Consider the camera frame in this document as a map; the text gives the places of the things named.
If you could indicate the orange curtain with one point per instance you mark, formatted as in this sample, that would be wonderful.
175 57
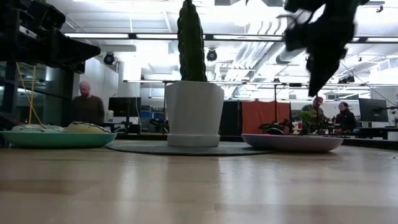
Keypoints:
264 116

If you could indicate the lavender plate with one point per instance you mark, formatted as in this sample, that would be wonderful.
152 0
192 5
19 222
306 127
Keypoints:
292 143

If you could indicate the black computer monitor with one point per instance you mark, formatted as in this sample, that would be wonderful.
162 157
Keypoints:
373 109
124 106

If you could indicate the large chocolate sprinkled donut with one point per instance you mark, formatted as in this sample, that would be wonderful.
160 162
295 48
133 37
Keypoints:
87 127

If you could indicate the person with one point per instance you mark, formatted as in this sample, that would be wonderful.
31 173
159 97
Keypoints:
314 109
345 119
88 107

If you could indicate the round black spotlight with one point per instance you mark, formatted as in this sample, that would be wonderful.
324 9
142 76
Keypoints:
109 58
211 55

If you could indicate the black overhead light bar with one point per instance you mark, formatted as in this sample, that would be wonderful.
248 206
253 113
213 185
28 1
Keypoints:
217 37

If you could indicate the green cactus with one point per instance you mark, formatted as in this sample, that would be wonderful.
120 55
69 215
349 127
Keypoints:
192 43

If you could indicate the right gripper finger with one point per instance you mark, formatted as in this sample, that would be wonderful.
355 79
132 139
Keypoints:
320 74

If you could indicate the black partition panel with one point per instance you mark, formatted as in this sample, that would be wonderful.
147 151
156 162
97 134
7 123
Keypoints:
231 118

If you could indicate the white faceted plant pot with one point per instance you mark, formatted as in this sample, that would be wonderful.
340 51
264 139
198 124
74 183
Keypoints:
194 112

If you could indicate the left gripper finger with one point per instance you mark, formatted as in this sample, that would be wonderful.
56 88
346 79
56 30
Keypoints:
75 66
71 49

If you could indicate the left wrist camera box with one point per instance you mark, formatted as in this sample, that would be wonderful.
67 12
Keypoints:
46 15

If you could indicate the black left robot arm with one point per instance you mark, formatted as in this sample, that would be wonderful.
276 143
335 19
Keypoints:
7 25

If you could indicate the round grey woven mat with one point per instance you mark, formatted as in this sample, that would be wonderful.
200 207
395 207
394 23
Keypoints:
140 149

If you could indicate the green plate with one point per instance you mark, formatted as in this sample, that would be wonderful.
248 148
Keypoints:
59 140

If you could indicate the large mint frosted donut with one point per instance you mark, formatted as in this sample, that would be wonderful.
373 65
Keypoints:
35 128

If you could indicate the black desk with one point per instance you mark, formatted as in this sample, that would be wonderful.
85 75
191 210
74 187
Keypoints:
376 130

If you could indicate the small leafy green plant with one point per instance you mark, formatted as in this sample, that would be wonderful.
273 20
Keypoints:
306 117

